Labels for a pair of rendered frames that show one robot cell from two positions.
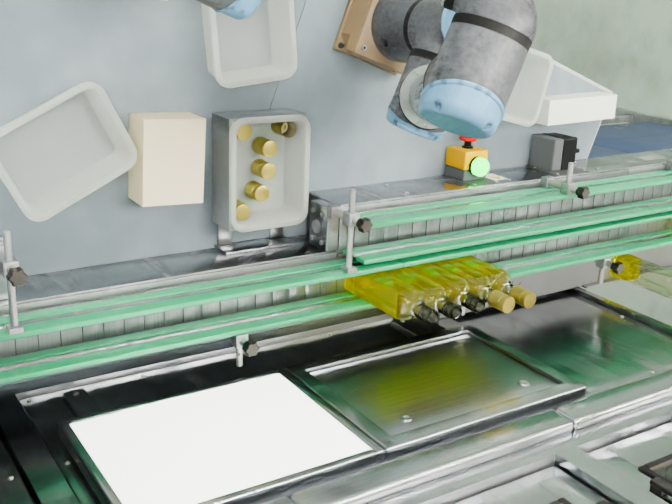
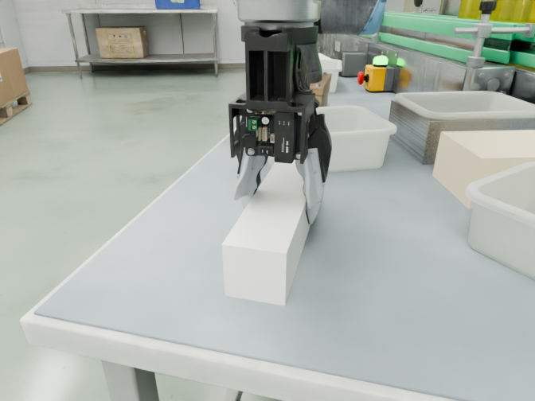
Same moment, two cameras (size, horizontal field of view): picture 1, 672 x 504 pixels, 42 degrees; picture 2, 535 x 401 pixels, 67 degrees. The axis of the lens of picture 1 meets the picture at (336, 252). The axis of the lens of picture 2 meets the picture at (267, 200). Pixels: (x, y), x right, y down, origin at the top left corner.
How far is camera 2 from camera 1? 129 cm
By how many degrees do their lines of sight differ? 32
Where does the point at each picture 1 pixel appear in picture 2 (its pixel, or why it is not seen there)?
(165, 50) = (373, 190)
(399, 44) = (310, 55)
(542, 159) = (358, 63)
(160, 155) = (514, 149)
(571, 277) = not seen: hidden behind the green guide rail
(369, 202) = (448, 64)
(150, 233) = not seen: outside the picture
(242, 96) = (392, 153)
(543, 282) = not seen: hidden behind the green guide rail
